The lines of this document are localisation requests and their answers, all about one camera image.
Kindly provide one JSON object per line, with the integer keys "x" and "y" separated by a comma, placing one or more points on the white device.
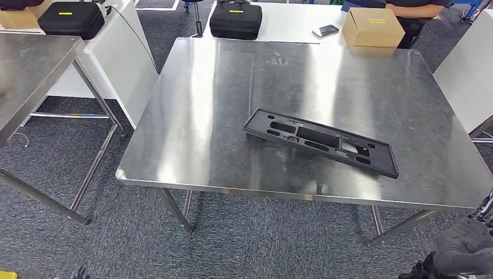
{"x": 106, "y": 7}

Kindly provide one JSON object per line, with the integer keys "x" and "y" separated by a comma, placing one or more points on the stainless steel workbench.
{"x": 212, "y": 115}

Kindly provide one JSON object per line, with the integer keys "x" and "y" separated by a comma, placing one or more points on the smartphone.
{"x": 327, "y": 30}

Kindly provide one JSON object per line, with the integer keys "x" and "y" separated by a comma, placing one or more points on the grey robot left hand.
{"x": 81, "y": 274}

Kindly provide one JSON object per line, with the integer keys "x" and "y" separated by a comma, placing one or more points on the seated person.
{"x": 412, "y": 29}

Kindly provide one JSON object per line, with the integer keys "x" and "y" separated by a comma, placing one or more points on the black bag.
{"x": 19, "y": 4}

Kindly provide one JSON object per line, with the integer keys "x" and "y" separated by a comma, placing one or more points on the blue wheeled trolley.
{"x": 475, "y": 5}

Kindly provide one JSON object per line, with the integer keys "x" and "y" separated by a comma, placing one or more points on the yellow object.
{"x": 7, "y": 275}

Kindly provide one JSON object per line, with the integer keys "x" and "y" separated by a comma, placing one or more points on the black zip case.
{"x": 69, "y": 23}
{"x": 235, "y": 25}

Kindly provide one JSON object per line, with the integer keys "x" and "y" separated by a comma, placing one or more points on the long black plastic part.
{"x": 385, "y": 163}

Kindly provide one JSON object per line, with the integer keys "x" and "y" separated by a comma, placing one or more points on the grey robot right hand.
{"x": 466, "y": 246}

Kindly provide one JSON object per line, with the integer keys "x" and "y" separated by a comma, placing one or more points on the brown cardboard box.
{"x": 373, "y": 32}
{"x": 15, "y": 21}

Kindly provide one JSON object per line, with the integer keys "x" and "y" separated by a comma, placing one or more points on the white desk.
{"x": 466, "y": 77}
{"x": 292, "y": 19}
{"x": 123, "y": 69}

